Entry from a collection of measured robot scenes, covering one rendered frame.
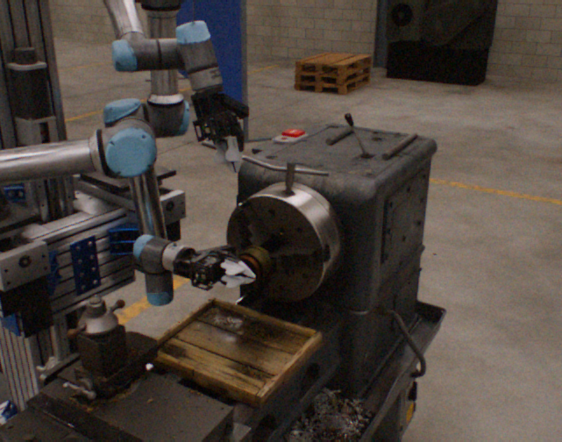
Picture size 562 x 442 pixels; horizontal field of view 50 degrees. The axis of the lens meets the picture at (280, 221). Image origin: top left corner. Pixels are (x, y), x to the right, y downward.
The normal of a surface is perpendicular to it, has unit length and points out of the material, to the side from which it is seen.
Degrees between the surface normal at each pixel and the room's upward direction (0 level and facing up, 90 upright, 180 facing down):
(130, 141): 89
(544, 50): 90
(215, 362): 0
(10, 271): 90
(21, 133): 90
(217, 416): 0
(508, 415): 0
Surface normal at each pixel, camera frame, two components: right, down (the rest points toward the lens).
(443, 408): 0.00, -0.92
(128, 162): 0.32, 0.36
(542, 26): -0.50, 0.34
